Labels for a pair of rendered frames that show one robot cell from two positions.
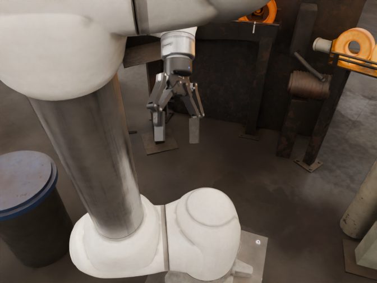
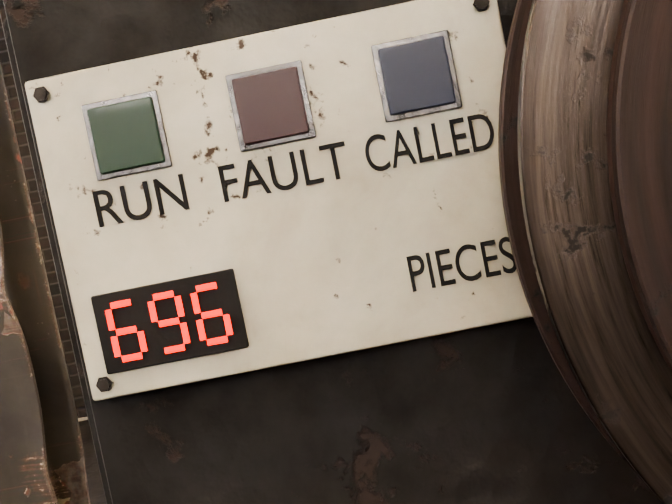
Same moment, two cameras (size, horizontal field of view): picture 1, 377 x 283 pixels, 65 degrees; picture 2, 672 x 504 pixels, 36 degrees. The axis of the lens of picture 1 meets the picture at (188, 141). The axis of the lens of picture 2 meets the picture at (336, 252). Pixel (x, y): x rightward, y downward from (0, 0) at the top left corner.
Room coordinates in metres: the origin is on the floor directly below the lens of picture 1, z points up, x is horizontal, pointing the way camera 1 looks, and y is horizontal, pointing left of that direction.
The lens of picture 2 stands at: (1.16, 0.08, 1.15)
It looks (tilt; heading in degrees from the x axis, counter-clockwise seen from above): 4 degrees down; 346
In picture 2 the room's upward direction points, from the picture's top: 11 degrees counter-clockwise
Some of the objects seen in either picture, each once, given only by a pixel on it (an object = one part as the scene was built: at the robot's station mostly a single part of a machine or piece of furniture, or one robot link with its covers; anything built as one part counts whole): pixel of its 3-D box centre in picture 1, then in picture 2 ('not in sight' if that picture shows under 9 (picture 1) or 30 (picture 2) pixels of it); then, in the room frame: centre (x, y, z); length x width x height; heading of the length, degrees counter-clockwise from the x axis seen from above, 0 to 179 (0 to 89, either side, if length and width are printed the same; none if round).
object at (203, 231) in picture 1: (203, 229); not in sight; (0.40, -0.04, 0.60); 0.18 x 0.16 x 0.22; 97
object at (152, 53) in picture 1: (151, 93); not in sight; (1.40, 0.21, 0.36); 0.26 x 0.20 x 0.72; 108
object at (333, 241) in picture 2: not in sight; (290, 196); (1.72, -0.05, 1.15); 0.26 x 0.02 x 0.18; 73
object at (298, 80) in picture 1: (300, 118); not in sight; (1.29, -0.62, 0.27); 0.22 x 0.13 x 0.53; 73
